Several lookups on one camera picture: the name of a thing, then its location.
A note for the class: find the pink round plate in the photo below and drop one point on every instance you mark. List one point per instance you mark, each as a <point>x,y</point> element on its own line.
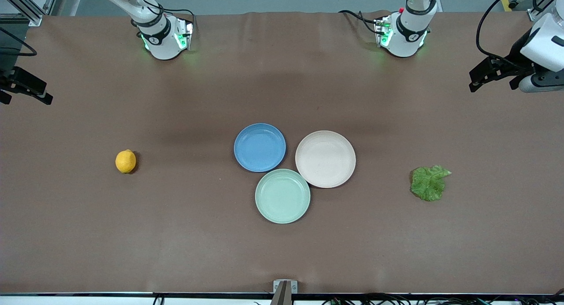
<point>325,158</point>

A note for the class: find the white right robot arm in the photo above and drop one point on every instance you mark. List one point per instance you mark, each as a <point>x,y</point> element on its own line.
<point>161,40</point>

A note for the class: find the green round plate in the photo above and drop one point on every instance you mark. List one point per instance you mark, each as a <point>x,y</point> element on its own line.
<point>282,195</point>

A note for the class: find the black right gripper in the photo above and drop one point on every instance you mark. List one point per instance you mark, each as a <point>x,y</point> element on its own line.
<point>5,79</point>

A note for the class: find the grey metal bracket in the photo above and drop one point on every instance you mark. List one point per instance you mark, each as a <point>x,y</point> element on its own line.
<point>276,286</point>

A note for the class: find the yellow lemon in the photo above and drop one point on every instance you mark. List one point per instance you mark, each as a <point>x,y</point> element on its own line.
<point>125,161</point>

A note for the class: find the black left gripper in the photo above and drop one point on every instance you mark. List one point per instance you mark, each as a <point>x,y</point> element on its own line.
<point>516,55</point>

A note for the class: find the green lettuce leaf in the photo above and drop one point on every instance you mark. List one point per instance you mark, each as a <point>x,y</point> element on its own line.
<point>427,184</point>

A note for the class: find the blue round plate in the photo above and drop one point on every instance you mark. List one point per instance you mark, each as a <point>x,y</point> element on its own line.
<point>260,147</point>

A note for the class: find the metal camera post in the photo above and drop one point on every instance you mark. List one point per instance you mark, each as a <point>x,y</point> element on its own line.
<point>282,298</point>

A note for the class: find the aluminium frame profile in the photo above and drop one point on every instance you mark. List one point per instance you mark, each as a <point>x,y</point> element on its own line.
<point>35,19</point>

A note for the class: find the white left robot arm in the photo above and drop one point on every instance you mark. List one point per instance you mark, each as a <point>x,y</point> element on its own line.
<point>407,36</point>

